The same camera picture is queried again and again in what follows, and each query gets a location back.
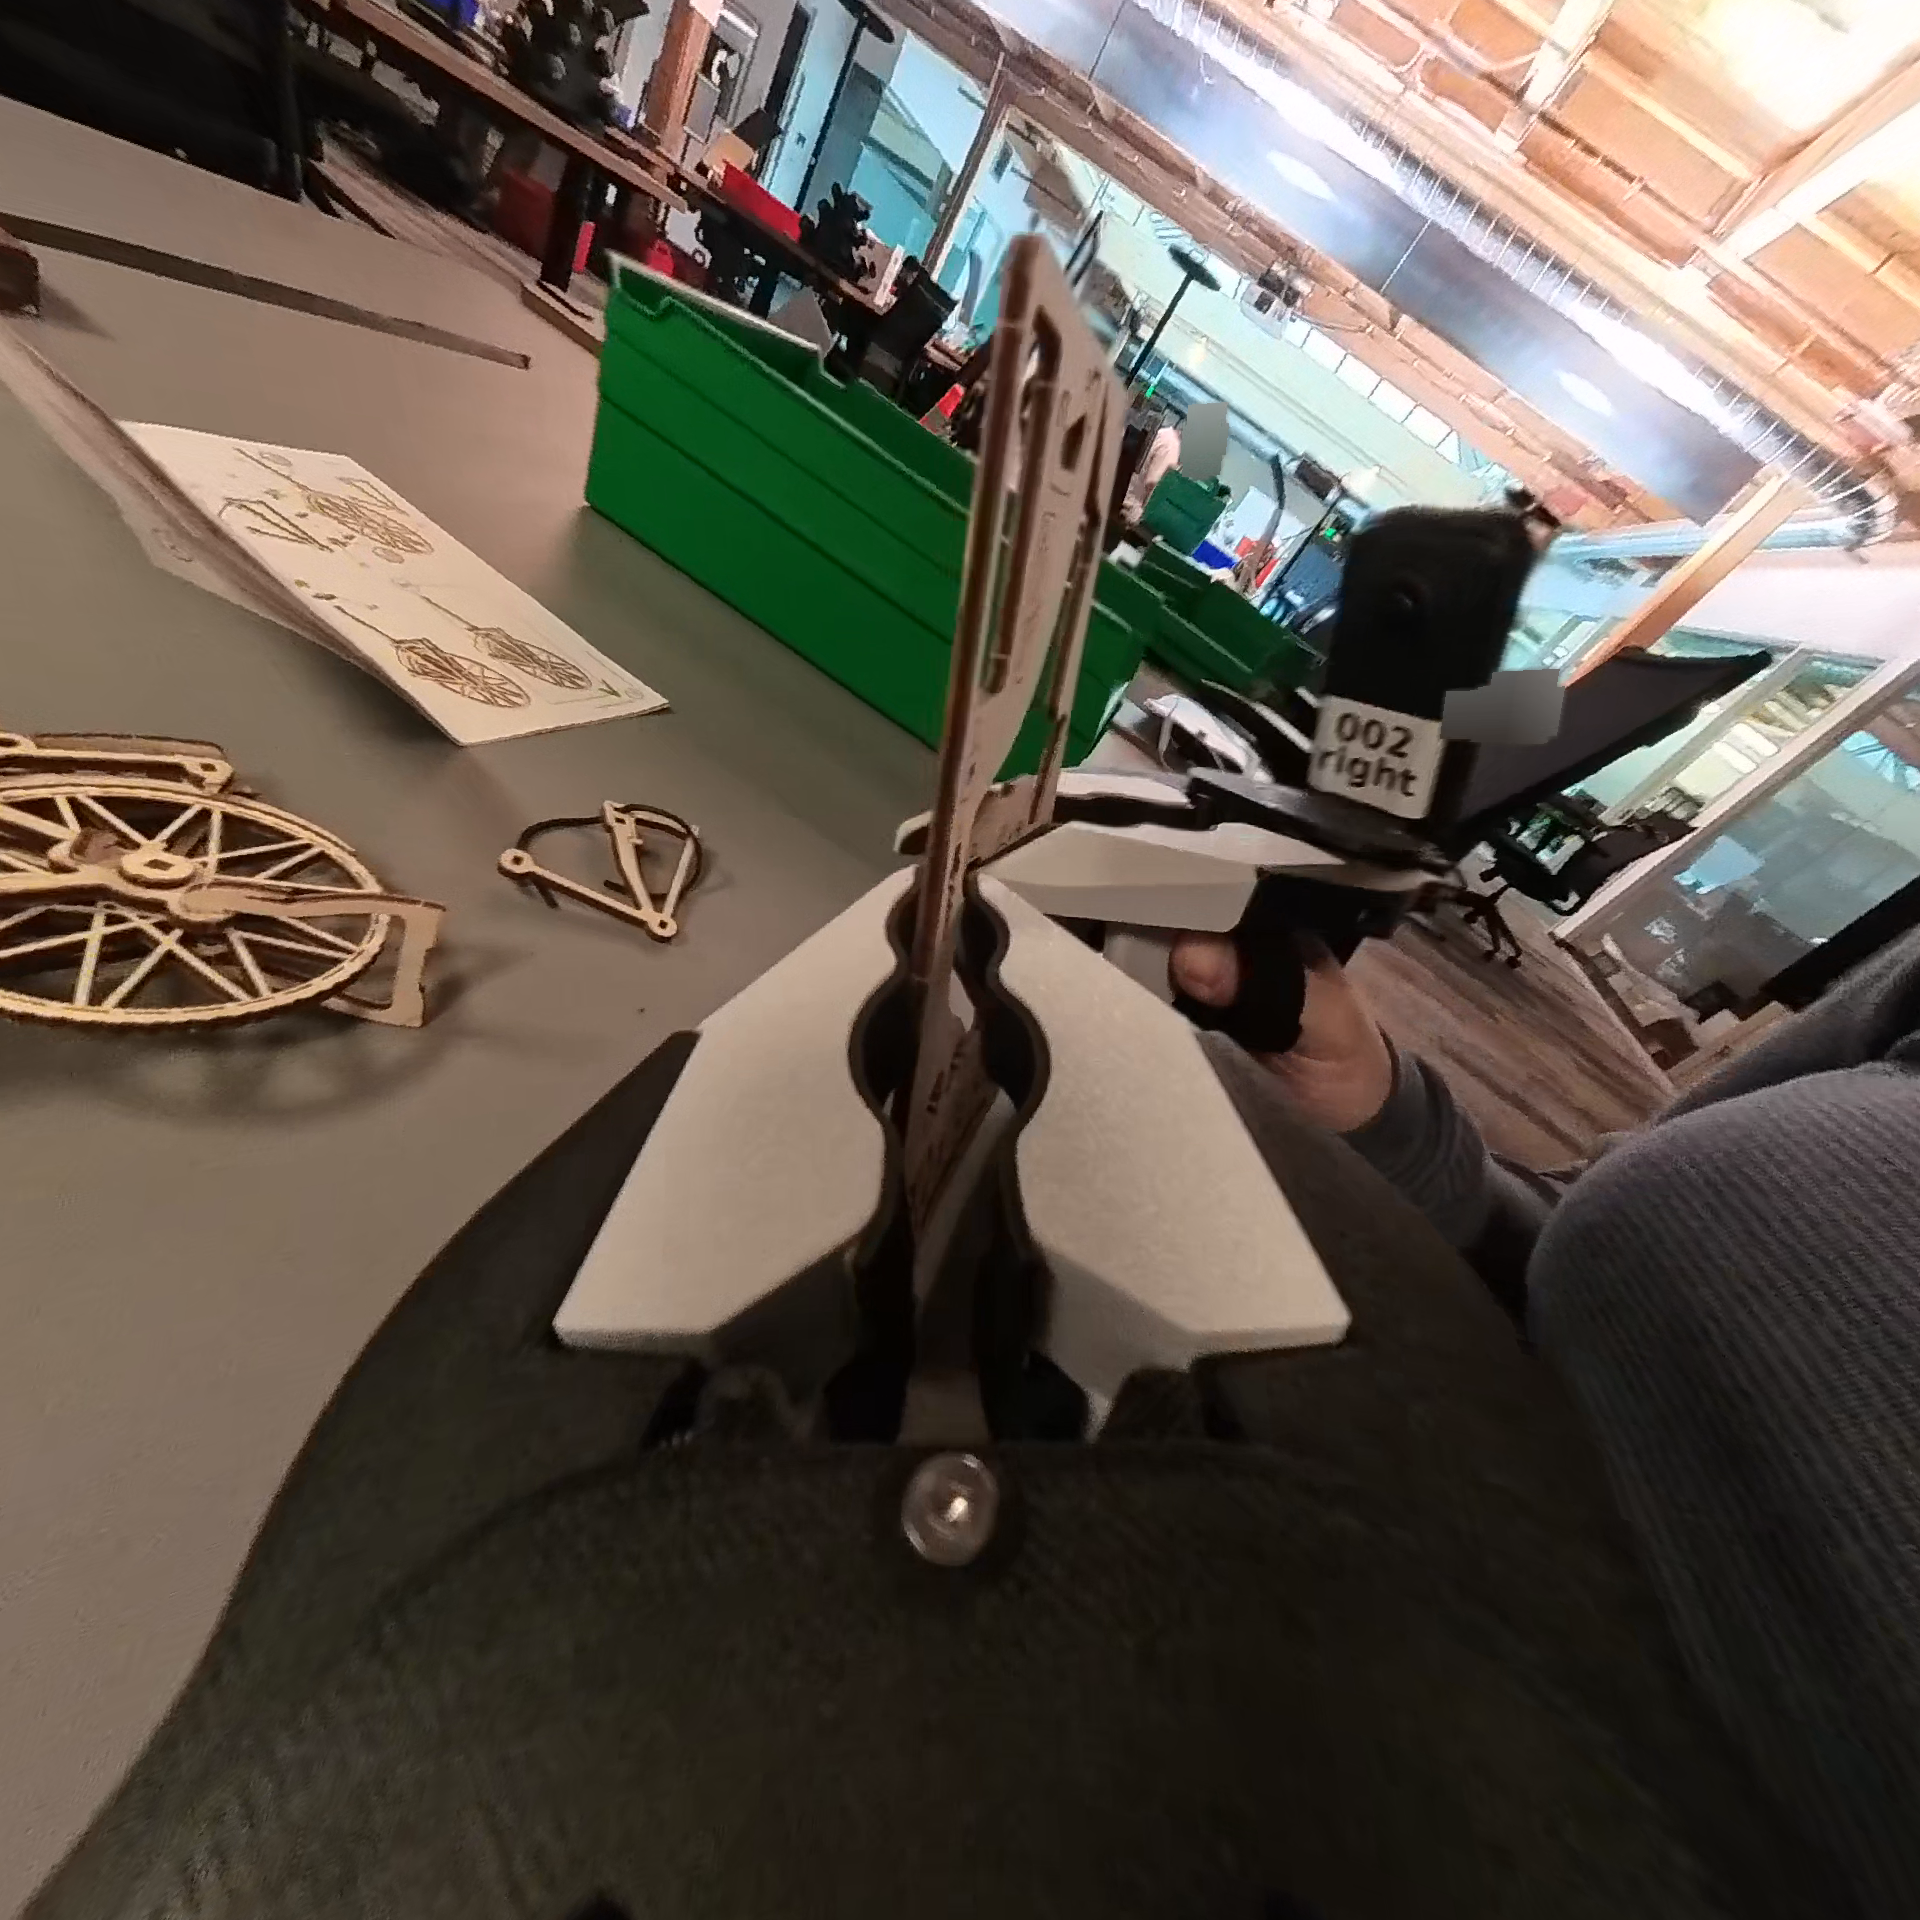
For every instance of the small wooden frame with band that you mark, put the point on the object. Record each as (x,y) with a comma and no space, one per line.
(637,879)

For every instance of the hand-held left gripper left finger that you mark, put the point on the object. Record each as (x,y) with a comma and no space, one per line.
(721,1172)

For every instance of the brown workbench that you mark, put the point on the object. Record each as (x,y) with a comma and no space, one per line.
(494,105)

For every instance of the wooden parts sheet curved cutout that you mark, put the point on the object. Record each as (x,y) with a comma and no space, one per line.
(944,1050)

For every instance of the black office chair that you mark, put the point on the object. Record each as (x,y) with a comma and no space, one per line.
(1516,870)

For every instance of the wooden bicycle model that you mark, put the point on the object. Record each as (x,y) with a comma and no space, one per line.
(148,868)

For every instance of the person's right forearm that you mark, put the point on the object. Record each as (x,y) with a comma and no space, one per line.
(1454,1172)

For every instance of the black angled panel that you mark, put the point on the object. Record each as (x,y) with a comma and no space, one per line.
(1588,751)

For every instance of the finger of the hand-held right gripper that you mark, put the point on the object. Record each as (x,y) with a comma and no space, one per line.
(1125,783)
(1155,885)

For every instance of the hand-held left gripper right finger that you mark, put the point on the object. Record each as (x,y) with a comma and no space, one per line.
(1171,1184)

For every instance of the assembly instruction booklet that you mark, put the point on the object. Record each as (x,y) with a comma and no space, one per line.
(376,599)

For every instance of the person's right hand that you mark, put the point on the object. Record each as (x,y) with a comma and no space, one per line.
(1336,1050)

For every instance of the green storage bin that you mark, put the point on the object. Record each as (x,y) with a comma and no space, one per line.
(750,481)
(1214,629)

